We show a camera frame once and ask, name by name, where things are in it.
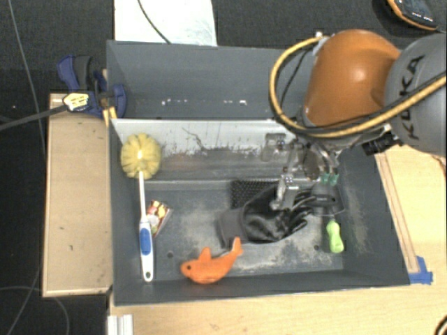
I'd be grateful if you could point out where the black glove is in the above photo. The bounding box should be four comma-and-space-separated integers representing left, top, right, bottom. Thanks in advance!
216, 184, 312, 244

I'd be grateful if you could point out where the grey metal bin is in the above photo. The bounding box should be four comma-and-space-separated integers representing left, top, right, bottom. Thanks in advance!
105, 39, 411, 306

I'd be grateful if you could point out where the colourful printed packet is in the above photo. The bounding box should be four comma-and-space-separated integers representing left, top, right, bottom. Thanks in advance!
145, 200, 174, 239

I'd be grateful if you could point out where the yellow sponge brush, white handle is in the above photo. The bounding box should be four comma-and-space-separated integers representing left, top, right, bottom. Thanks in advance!
119, 133, 163, 283

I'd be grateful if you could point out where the pale wood board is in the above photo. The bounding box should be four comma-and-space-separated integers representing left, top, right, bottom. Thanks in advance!
41, 93, 115, 298

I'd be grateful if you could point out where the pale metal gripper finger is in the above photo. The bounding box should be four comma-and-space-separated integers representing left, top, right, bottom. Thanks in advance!
270, 174, 301, 211

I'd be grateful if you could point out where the green handled tool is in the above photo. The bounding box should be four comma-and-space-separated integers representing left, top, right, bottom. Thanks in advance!
308, 183, 346, 255

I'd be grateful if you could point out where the orange toy fish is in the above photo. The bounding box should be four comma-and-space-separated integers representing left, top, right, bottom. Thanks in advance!
179, 236, 244, 285

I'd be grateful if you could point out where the black studded pad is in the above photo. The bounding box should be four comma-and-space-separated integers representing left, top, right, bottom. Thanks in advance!
230, 179, 281, 209

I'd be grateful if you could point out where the black cylinder on white bracket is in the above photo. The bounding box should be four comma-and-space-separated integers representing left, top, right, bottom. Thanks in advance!
361, 132, 403, 156

